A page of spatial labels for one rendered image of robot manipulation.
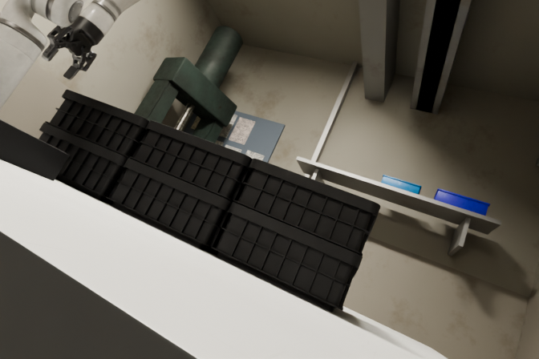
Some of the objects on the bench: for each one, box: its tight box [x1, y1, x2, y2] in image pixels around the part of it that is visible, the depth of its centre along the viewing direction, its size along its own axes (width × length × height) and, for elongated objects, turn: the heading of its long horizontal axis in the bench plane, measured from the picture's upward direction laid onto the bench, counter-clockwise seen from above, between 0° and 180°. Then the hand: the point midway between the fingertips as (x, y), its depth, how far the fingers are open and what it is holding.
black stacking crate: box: [211, 202, 363, 313], centre depth 90 cm, size 40×30×12 cm
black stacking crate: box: [106, 158, 232, 255], centre depth 99 cm, size 40×30×12 cm
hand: (57, 67), depth 91 cm, fingers open, 9 cm apart
